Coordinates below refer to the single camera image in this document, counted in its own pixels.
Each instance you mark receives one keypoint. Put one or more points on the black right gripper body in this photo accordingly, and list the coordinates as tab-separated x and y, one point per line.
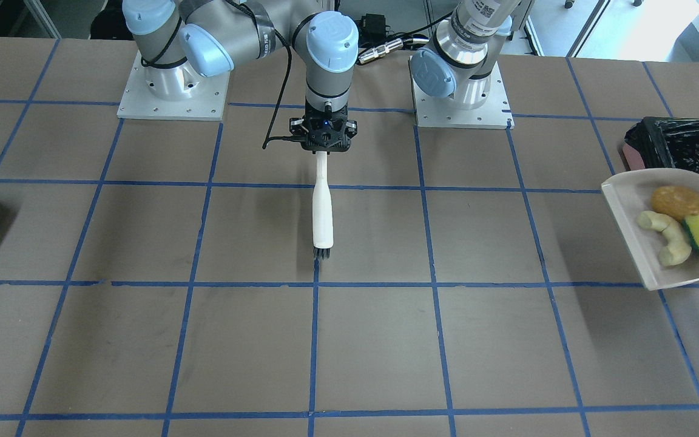
297	126

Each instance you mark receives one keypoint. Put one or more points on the white hand brush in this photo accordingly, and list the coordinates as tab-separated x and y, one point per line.
322	210

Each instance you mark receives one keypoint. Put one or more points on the white plastic dustpan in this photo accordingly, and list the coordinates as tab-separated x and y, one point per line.
660	247

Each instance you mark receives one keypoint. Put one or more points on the brown potato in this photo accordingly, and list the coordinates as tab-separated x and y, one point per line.
675	201

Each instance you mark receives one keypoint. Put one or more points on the pale banana peel piece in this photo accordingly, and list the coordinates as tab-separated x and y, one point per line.
677	249

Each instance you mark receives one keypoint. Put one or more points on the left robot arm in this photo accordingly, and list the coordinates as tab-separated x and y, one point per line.
455	66

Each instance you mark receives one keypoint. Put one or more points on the pink bin with black bag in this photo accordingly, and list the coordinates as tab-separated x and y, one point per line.
666	142

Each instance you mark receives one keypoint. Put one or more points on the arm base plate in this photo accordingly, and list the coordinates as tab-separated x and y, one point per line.
495	103
176	94

